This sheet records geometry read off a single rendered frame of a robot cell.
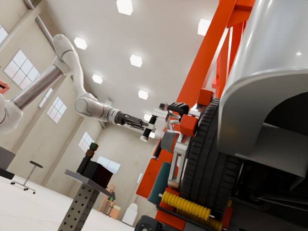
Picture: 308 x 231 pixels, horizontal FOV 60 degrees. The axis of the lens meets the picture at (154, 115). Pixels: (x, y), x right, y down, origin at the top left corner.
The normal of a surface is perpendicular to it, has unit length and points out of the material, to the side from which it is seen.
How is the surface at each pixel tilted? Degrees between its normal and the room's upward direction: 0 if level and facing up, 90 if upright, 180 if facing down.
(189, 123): 90
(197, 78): 90
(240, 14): 90
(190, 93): 90
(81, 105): 116
